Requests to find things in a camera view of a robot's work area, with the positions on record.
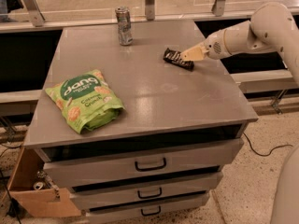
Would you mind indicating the middle grey drawer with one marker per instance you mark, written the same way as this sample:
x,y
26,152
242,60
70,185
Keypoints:
x,y
143,191

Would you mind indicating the bottom grey drawer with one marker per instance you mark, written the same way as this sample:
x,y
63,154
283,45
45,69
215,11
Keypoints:
x,y
148,208

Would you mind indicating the top grey drawer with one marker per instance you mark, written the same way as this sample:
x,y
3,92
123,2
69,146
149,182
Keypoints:
x,y
159,161

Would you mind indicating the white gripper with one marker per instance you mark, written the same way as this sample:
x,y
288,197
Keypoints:
x,y
215,48

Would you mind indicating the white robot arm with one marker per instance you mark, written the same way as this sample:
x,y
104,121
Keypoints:
x,y
270,28

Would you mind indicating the silver drink can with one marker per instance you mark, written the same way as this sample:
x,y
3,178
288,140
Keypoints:
x,y
124,25

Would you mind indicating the grey drawer cabinet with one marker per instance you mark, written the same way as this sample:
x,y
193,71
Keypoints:
x,y
164,105

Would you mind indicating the brown cardboard box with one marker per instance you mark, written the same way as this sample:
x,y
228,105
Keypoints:
x,y
38,203

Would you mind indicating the dark chocolate rxbar wrapper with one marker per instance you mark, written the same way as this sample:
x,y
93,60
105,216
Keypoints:
x,y
173,57

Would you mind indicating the middle metal railing post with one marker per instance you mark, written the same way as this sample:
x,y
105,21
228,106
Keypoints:
x,y
150,9

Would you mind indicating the right metal railing post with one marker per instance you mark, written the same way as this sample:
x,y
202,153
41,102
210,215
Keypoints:
x,y
218,7

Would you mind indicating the grey drawer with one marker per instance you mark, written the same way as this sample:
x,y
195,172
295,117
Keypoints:
x,y
159,161
148,208
143,191

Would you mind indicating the green dang chips bag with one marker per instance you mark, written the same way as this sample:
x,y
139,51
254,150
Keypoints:
x,y
86,101

